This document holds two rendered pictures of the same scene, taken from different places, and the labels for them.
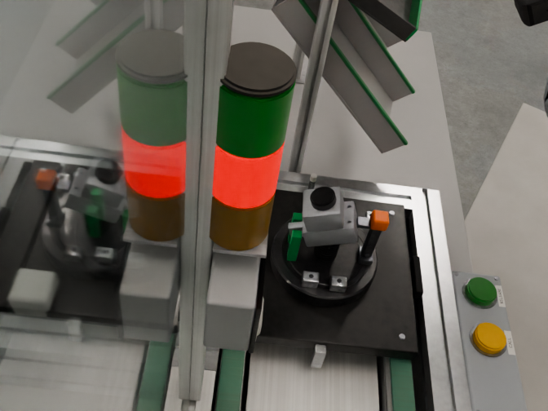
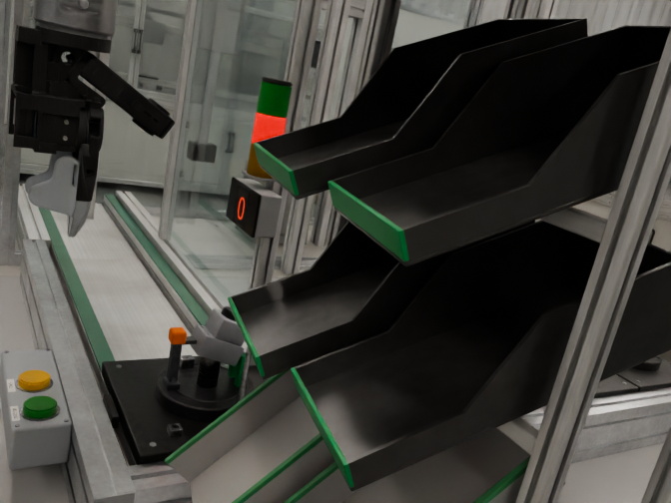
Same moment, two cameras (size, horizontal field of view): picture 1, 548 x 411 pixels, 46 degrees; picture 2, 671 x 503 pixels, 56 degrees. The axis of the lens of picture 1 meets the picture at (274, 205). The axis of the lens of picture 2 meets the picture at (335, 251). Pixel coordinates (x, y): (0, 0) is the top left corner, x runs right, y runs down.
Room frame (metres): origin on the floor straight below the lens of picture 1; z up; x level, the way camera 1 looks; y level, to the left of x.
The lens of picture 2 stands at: (1.30, -0.34, 1.45)
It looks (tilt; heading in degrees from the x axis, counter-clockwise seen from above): 16 degrees down; 152
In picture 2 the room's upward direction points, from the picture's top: 12 degrees clockwise
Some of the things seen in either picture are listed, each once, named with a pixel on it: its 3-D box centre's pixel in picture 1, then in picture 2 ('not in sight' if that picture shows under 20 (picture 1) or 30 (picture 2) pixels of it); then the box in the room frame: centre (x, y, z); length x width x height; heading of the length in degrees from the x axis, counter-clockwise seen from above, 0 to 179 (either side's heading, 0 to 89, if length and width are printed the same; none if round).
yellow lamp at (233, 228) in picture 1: (239, 205); (264, 160); (0.31, 0.03, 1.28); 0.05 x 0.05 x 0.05
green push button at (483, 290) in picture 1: (479, 293); (39, 409); (0.52, -0.29, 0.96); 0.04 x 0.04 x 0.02
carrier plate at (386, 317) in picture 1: (321, 265); (204, 400); (0.51, -0.08, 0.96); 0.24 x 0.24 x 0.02; 5
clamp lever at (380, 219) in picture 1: (367, 234); (181, 354); (0.52, -0.12, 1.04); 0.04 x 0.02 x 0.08; 95
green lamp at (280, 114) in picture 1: (251, 103); (274, 99); (0.31, 0.03, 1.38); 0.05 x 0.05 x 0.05
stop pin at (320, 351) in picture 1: (318, 355); not in sight; (0.39, -0.09, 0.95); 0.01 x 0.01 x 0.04; 5
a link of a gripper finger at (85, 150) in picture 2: not in sight; (85, 158); (0.60, -0.27, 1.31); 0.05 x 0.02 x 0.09; 4
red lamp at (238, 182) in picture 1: (245, 159); (269, 130); (0.31, 0.03, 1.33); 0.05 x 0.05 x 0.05
